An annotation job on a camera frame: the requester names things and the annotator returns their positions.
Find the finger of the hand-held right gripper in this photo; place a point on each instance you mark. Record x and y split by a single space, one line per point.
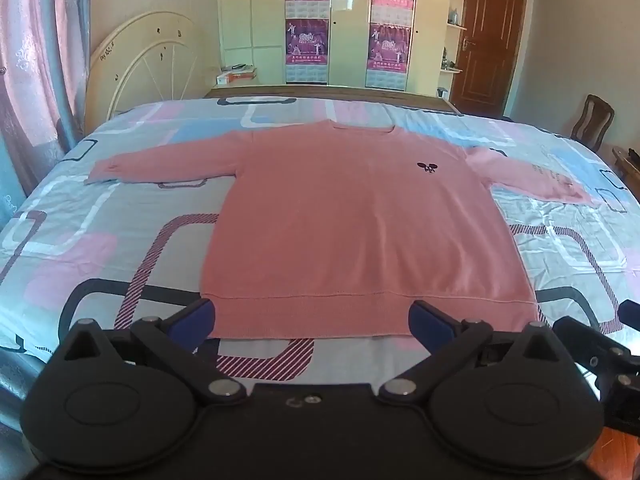
585 337
631 312

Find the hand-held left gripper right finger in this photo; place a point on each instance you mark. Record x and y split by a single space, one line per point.
425 321

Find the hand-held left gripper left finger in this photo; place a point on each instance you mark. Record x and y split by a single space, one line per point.
192 318

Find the pink sweater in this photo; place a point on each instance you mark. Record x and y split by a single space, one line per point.
350 220

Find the bed with patterned sheet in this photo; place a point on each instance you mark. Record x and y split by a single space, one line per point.
125 220

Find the wooden side furniture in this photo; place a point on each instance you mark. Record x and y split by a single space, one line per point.
629 162

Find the wooden chair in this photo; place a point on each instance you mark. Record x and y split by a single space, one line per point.
592 120

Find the cream round headboard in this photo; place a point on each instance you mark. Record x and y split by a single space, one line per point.
145 55

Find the brown wooden door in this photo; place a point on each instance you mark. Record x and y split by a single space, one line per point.
492 40

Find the pink patterned curtain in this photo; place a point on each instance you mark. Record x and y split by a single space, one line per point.
35 70

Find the cream wardrobe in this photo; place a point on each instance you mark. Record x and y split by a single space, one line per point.
350 35

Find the cream corner shelves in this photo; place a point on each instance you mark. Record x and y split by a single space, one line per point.
457 25

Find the wooden bed frame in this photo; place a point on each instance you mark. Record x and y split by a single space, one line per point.
320 91

